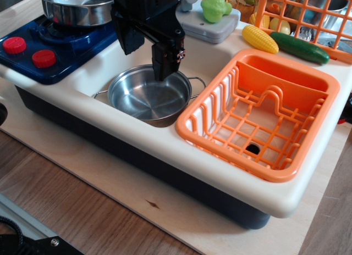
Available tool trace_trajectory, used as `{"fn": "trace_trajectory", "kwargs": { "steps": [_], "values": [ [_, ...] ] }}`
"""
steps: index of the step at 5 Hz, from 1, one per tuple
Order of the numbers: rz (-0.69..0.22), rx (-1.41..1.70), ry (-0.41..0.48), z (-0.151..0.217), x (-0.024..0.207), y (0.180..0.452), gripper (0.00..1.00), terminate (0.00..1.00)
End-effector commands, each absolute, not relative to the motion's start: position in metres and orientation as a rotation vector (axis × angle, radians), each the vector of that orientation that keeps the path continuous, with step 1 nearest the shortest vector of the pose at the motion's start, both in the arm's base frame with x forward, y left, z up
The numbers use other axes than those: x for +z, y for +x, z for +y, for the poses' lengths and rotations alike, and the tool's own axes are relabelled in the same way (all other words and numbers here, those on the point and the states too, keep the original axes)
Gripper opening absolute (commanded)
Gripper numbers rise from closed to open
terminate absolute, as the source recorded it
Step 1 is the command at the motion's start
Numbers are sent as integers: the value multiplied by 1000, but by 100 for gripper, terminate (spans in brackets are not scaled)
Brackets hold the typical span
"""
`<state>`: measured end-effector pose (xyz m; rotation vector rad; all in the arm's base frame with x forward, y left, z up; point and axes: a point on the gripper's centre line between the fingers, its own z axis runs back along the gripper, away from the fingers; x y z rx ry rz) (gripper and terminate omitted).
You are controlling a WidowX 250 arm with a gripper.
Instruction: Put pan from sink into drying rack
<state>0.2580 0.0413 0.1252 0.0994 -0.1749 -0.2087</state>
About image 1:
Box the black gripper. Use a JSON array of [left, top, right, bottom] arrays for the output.
[[111, 0, 185, 81]]

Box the steel pan with wire handles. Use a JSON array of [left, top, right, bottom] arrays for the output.
[[93, 64, 206, 128]]

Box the cream toy sink unit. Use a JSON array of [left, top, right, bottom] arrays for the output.
[[0, 12, 352, 230]]

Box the orange plastic drying rack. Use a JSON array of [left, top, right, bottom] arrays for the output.
[[175, 49, 340, 182]]

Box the grey toy faucet base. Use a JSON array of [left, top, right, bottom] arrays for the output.
[[176, 0, 241, 43]]

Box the steel pot on stove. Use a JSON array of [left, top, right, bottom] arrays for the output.
[[41, 0, 113, 27]]

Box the green toy broccoli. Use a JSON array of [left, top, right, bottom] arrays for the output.
[[201, 0, 233, 23]]

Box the blue toy stove top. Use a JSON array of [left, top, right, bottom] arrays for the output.
[[1, 15, 117, 85]]

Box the yellow toy corn front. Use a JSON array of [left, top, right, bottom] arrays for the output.
[[242, 25, 279, 54]]

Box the yellow toy corn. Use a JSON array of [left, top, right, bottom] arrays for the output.
[[242, 25, 279, 54], [248, 12, 270, 29]]

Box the red stove knob right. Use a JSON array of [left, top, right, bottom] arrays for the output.
[[32, 49, 57, 68]]

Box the red stove knob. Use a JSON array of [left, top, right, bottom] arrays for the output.
[[3, 37, 27, 54], [32, 49, 57, 68]]

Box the yellow toy corn back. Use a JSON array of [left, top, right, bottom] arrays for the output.
[[248, 12, 270, 29]]

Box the red stove knob left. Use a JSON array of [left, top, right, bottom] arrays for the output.
[[3, 37, 27, 54]]

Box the yellow toy lemon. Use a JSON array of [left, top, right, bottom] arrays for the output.
[[269, 18, 291, 35]]

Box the green toy cucumber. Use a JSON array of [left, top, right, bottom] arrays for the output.
[[270, 32, 330, 64]]

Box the steel pot in basket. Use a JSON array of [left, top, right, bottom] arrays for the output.
[[284, 0, 349, 29]]

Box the orange grid basket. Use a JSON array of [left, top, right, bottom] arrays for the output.
[[255, 0, 351, 64]]

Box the light wooden board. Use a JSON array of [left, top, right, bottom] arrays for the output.
[[0, 0, 352, 255]]

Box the black bracket with screw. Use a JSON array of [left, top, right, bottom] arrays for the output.
[[14, 236, 83, 255]]

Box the black braided cable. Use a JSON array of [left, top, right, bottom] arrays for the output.
[[0, 215, 24, 255]]

